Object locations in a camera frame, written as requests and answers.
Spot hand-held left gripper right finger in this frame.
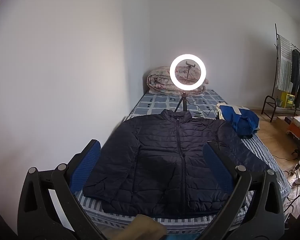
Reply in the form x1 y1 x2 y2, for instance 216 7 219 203
202 141 285 240

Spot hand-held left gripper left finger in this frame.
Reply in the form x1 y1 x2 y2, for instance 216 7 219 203
17 139 108 240

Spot navy puffer jacket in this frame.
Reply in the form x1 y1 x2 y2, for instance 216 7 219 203
82 109 270 218

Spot black clothes rack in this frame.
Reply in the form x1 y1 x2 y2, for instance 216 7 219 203
262 24 300 123

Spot blue striped bed cover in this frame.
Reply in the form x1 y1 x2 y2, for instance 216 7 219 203
75 115 292 227

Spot blue garment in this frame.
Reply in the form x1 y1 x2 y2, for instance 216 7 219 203
219 104 260 138

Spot cream cloth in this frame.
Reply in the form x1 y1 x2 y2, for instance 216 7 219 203
216 102 250 120

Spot black tripod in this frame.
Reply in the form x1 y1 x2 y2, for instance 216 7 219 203
174 91 189 113

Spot light blue under sheet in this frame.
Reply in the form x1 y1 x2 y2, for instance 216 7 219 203
165 233 203 240

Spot olive cloth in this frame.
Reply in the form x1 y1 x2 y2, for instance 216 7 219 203
107 214 167 240

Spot yellow box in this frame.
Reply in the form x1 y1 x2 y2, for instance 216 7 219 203
281 92 295 109

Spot folded floral quilt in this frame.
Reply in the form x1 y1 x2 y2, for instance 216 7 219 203
147 66 210 95

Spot black phone clamp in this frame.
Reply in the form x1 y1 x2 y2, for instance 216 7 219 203
185 60 195 88

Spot dark hanging garment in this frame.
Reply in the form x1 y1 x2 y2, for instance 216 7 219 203
290 49 300 108

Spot striped hanging towel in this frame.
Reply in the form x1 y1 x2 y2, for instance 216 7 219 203
276 34 293 92

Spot black ring light cable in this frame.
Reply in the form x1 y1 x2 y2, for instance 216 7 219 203
187 102 219 119

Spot tangled floor cables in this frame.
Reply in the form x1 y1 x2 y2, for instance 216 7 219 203
282 152 300 205

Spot white ring light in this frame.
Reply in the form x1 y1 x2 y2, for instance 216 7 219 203
169 54 207 90

